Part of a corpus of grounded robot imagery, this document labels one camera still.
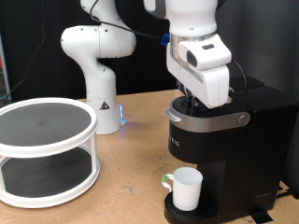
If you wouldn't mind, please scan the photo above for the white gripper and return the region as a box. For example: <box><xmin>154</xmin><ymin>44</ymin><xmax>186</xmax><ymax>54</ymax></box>
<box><xmin>165</xmin><ymin>45</ymin><xmax>232</xmax><ymax>110</ymax></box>

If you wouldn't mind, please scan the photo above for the white mug with green-marked handle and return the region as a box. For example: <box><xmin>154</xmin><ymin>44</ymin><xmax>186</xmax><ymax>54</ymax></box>
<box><xmin>161</xmin><ymin>166</ymin><xmax>204</xmax><ymax>212</ymax></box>

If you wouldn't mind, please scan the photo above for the black Keurig coffee machine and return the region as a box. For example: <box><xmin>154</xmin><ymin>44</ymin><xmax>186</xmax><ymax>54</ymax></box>
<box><xmin>164</xmin><ymin>86</ymin><xmax>299</xmax><ymax>224</ymax></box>

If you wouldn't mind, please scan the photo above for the black tape patch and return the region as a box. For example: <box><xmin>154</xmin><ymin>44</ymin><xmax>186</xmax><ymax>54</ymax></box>
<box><xmin>248</xmin><ymin>204</ymin><xmax>275</xmax><ymax>224</ymax></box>

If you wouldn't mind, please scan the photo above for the white two-tier turntable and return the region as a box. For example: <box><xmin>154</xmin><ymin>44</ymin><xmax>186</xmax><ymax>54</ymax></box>
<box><xmin>0</xmin><ymin>97</ymin><xmax>101</xmax><ymax>209</ymax></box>

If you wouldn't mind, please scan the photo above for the grey metal rack upright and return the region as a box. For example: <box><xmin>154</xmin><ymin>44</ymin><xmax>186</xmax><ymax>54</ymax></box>
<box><xmin>0</xmin><ymin>34</ymin><xmax>12</xmax><ymax>104</ymax></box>

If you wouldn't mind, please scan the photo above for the blue cable clip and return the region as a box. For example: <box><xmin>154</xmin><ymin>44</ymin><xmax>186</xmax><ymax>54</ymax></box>
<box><xmin>160</xmin><ymin>32</ymin><xmax>171</xmax><ymax>48</ymax></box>

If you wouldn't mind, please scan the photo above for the black camera cable on arm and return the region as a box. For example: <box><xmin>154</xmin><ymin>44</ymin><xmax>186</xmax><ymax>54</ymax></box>
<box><xmin>89</xmin><ymin>0</ymin><xmax>249</xmax><ymax>101</ymax></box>

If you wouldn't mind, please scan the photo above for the black power cable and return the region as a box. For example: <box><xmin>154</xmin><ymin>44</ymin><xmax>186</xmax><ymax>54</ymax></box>
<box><xmin>275</xmin><ymin>186</ymin><xmax>295</xmax><ymax>201</ymax></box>

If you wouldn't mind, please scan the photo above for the thin black hanging cable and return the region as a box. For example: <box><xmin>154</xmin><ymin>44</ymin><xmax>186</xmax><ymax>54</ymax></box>
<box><xmin>3</xmin><ymin>0</ymin><xmax>47</xmax><ymax>101</ymax></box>

